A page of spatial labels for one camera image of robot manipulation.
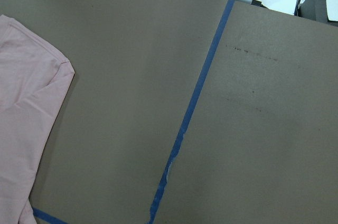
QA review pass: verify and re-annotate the pink Snoopy t-shirt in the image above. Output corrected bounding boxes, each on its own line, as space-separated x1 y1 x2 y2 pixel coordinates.
1 15 74 223

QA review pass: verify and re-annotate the black box with label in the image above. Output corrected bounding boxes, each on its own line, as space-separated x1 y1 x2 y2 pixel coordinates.
298 0 337 26

